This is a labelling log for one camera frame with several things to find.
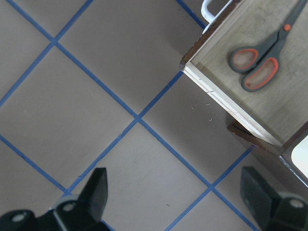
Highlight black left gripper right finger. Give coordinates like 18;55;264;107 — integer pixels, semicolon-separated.
240;166;308;231

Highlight white foam tray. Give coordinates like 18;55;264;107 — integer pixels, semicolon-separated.
291;136;308;178

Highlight black orange scissors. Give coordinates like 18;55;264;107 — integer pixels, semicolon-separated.
228;0;307;92

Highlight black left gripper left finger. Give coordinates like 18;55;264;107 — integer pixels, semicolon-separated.
49;167;107;231

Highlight wooden drawer with white handle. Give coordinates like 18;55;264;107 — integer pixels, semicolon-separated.
180;0;308;146

